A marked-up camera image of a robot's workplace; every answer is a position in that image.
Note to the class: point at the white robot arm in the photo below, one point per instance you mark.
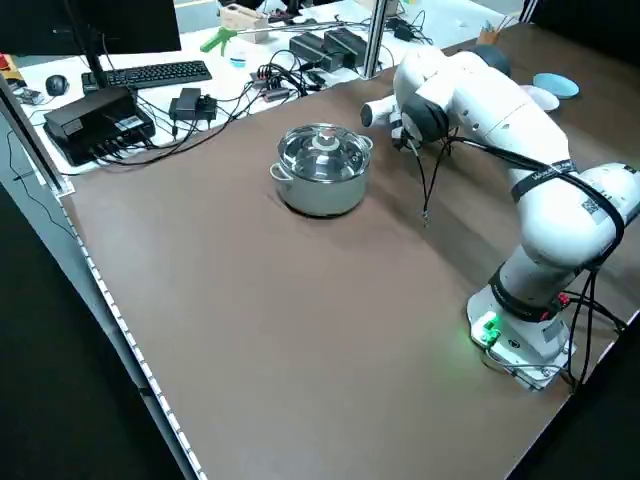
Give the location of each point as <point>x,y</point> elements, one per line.
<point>500,110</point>

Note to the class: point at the glass pot lid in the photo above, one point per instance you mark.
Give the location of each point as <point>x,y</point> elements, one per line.
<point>310,160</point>

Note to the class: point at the steel pot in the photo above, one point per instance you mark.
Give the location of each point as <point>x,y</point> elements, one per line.
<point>325,195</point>

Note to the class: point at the grey usb hub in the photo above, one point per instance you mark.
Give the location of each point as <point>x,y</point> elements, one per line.
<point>272,85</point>

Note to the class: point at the black plug adapter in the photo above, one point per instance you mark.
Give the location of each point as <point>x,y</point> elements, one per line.
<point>192,106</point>

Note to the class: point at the black power brick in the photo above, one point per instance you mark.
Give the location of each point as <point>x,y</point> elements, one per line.
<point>312,50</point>
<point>350,42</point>

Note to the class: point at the small tape roll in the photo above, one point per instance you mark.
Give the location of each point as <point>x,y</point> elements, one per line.
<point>239,60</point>

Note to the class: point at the small black power adapter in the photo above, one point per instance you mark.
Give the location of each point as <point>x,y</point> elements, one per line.
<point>404,29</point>

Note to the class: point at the wooden box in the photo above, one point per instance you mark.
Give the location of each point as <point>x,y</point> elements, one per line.
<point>242,17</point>

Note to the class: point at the black keyboard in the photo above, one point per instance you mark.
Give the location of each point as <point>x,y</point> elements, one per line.
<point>150,74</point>

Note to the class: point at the large black electronics box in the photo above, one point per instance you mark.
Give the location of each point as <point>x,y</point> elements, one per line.
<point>95,122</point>

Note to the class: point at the brown utensil cup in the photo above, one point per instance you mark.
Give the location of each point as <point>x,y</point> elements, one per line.
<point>491,37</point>

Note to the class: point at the blue plate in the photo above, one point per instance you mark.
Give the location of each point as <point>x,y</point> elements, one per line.
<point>556,84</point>

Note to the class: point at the black monitor stand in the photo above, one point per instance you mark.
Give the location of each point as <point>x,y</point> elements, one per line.
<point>92,60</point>

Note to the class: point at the black computer mouse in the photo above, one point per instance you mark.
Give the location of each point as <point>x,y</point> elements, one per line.
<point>56,85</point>

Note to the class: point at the black monitor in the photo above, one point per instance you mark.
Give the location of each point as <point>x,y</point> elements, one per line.
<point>90,25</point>

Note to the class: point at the aluminium frame post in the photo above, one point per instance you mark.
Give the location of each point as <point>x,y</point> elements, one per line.
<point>375,40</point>

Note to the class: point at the aluminium table edge rail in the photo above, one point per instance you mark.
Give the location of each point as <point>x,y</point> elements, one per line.
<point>100,280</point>

